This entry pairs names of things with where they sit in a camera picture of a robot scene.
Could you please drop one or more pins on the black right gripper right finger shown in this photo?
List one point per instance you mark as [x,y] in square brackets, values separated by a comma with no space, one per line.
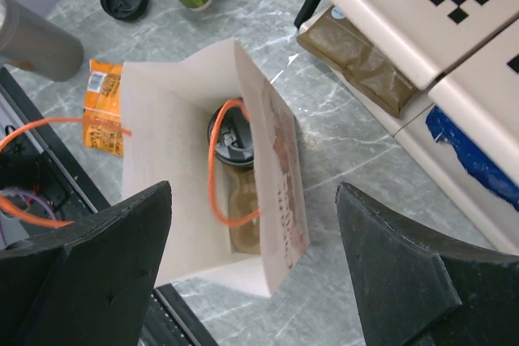
[416,286]

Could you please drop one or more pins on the white Cream Bear paper bag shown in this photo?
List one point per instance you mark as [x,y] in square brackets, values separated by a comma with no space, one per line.
[166,108]

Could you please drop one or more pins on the brown cardboard cup carrier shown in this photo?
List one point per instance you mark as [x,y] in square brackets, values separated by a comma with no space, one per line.
[243,201]

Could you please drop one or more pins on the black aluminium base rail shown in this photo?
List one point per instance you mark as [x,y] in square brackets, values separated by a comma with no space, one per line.
[58,178]

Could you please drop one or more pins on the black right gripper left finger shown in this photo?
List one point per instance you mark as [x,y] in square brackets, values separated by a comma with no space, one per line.
[88,283]

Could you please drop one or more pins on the blue chips bag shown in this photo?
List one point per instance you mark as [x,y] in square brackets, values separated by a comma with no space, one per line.
[475,162]

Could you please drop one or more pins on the brown chips bag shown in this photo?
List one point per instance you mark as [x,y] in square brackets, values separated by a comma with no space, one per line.
[335,40]

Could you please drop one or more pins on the cream black three-tier shelf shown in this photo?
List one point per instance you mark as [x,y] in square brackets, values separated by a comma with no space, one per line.
[462,56]

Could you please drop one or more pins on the orange chips bag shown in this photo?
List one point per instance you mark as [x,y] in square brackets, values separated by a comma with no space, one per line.
[101,102]

